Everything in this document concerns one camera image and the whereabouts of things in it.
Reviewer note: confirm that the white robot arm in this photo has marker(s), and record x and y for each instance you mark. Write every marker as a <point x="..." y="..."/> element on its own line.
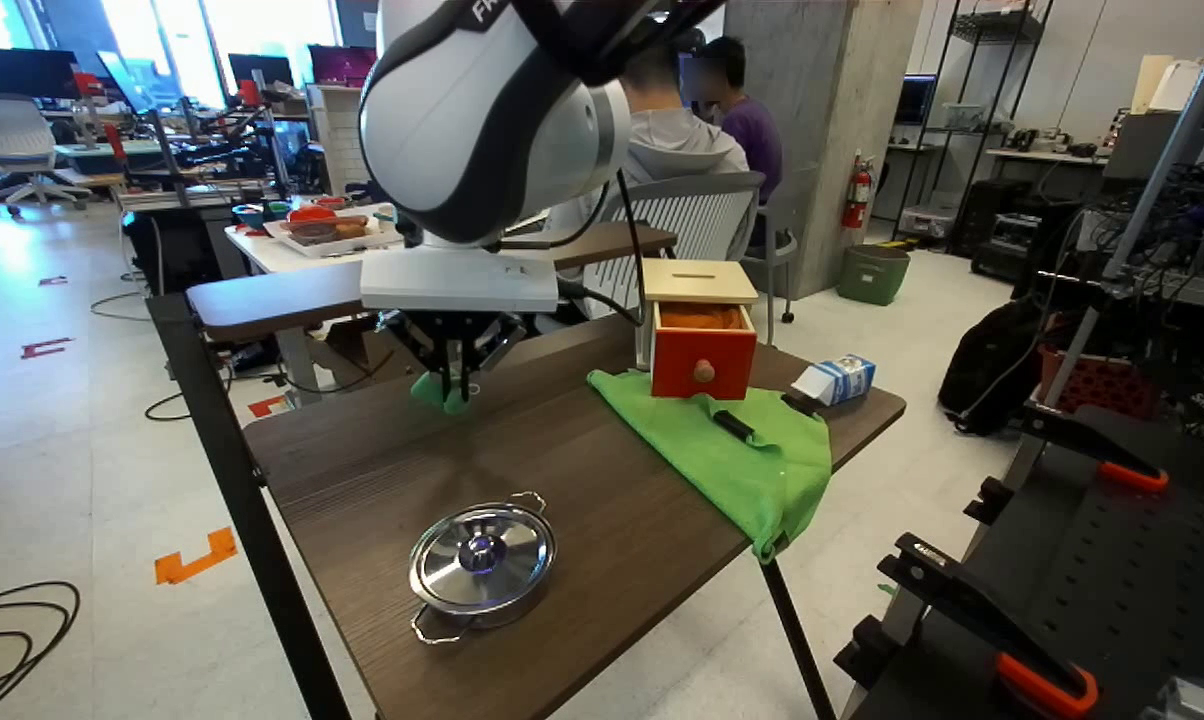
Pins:
<point x="483" y="122"/>

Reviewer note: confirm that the red crate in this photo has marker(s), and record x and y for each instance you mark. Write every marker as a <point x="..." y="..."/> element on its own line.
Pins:
<point x="1101" y="384"/>

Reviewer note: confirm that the person in grey hoodie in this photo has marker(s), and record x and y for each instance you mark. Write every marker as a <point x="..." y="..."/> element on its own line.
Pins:
<point x="674" y="143"/>

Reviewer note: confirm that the red front wooden drawer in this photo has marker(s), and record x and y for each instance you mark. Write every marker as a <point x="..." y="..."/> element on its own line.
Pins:
<point x="701" y="362"/>

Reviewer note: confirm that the orange floor tape marker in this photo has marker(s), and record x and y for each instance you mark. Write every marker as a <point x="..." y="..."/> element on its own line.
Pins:
<point x="188" y="562"/>

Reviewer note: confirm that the white desk chair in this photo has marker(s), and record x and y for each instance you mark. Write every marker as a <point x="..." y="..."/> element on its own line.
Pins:
<point x="15" y="143"/>

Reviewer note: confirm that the steel pot lid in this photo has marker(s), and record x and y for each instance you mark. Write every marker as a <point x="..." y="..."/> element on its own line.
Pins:
<point x="483" y="552"/>

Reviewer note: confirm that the black table leg frame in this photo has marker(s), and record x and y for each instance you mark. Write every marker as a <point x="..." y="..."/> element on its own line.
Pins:
<point x="796" y="641"/>

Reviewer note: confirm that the black clamp orange grip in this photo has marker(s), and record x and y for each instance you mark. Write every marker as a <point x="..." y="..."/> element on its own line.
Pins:
<point x="986" y="626"/>
<point x="1114" y="466"/>

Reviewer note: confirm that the person in purple shirt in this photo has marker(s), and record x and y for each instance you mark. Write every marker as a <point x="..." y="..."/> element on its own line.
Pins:
<point x="750" y="124"/>

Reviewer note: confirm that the aluminium pole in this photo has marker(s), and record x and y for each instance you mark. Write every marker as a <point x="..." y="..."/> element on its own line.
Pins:
<point x="1153" y="172"/>

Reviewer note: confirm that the metal storage shelf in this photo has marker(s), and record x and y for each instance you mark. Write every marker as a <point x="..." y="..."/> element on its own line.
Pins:
<point x="982" y="122"/>

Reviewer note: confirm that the small green object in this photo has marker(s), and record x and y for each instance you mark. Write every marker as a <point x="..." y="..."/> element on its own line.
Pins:
<point x="427" y="392"/>

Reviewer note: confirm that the green cloth bag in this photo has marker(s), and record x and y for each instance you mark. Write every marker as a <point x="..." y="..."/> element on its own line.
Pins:
<point x="740" y="461"/>

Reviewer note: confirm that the wooden box with slot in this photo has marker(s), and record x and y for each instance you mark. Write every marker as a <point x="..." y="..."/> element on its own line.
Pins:
<point x="699" y="280"/>

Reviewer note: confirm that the white mesh office chair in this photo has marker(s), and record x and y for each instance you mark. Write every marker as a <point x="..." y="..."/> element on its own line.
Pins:
<point x="704" y="222"/>

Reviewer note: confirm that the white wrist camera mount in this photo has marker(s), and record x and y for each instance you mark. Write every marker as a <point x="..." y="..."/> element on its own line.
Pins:
<point x="463" y="280"/>

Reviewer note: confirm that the black backpack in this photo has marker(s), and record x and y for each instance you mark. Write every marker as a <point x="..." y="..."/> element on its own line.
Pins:
<point x="989" y="366"/>

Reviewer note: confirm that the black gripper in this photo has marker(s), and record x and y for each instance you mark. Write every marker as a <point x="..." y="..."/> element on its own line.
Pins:
<point x="459" y="330"/>

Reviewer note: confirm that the red fire extinguisher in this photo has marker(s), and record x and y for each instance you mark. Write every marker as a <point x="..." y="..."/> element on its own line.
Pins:
<point x="857" y="196"/>

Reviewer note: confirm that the black perforated workbench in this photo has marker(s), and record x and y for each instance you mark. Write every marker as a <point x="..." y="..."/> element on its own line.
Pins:
<point x="1133" y="584"/>

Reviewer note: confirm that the blue white milk carton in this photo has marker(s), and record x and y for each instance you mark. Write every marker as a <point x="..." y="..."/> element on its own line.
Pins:
<point x="836" y="377"/>

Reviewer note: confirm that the green storage bin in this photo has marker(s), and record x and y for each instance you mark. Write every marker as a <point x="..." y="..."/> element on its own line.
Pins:
<point x="872" y="272"/>

